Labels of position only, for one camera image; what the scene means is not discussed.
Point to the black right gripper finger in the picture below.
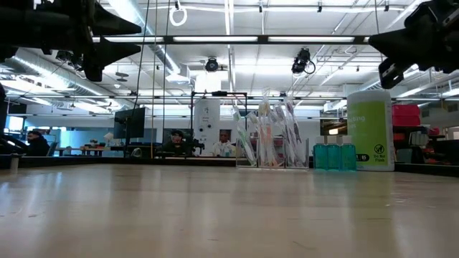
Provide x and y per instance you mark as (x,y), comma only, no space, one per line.
(389,73)
(398,46)

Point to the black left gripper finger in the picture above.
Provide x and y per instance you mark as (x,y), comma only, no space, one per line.
(104,53)
(111,25)

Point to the white toothbrush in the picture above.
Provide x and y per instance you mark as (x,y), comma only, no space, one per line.
(252,120)

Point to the black background robot arm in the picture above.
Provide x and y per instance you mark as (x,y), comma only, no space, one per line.
(196,145)

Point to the red storage bin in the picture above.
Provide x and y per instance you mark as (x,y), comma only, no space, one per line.
(405,115)

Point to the white green wipes canister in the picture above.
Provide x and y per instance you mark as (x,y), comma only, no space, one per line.
(369,129)

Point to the black monitor on stand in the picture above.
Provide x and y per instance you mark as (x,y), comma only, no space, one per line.
(129,123)

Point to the teal mouthwash bottle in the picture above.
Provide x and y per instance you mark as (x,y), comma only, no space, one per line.
(348,157)
(320,157)
(334,157)

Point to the wooden background desk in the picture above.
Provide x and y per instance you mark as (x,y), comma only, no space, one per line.
(89,149)

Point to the round black ceiling fixture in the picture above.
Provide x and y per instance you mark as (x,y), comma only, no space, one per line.
(212,65)

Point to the person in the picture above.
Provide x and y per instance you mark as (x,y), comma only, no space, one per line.
(37,145)
(176,146)
(224,147)

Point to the white pillar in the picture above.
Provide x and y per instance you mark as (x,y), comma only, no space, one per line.
(207,118)

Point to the black overhead light bar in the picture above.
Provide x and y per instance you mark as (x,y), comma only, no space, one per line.
(263,39)

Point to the clear acrylic organizer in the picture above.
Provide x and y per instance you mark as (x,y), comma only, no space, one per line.
(272,166)

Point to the black ceiling-mounted camera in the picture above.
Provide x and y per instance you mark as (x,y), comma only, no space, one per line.
(301,61)
(66,56)

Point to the silver ventilation duct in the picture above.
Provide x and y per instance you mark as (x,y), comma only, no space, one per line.
(157,50)

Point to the dark wall screen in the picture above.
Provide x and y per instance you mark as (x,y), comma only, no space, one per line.
(333,127)

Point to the black table edge rail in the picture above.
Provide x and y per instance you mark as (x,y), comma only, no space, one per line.
(46,161)

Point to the short white post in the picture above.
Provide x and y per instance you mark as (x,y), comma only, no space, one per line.
(14,163)

